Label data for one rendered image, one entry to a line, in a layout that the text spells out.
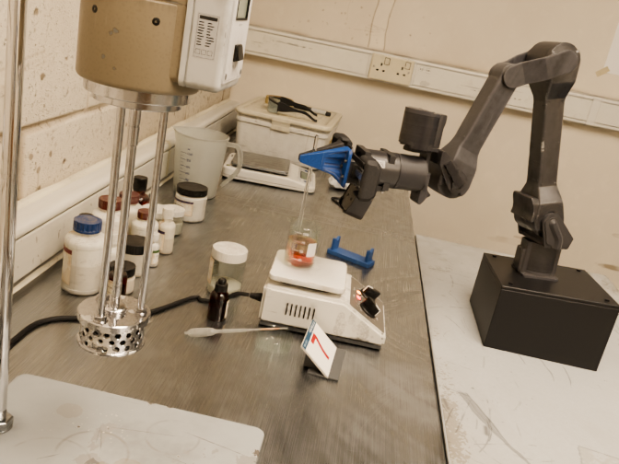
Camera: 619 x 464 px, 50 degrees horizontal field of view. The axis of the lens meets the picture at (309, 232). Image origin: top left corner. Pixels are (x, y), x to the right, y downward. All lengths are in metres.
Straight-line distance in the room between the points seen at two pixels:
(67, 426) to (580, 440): 0.66
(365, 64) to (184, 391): 1.67
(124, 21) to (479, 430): 0.67
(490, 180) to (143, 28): 2.04
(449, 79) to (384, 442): 1.68
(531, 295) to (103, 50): 0.81
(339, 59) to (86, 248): 1.49
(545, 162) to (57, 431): 0.83
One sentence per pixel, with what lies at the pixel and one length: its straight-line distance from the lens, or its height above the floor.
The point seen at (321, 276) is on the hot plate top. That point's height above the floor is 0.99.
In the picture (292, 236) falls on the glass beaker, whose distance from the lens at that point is 1.03.
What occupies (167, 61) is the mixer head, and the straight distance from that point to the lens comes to 0.54.
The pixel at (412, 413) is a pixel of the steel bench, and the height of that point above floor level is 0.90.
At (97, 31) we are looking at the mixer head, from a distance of 0.55.
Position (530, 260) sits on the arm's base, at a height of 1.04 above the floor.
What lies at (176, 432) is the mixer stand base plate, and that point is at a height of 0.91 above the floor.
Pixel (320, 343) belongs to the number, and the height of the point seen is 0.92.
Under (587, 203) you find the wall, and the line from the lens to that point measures 2.57.
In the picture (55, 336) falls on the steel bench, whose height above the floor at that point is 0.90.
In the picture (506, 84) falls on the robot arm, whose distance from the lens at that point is 1.09.
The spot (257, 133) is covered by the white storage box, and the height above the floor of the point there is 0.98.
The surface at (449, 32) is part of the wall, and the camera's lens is 2.39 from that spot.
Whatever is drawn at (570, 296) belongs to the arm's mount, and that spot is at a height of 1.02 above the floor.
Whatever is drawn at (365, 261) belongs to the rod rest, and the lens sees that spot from 1.36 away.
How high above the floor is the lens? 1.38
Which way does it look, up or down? 19 degrees down
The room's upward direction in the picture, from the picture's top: 12 degrees clockwise
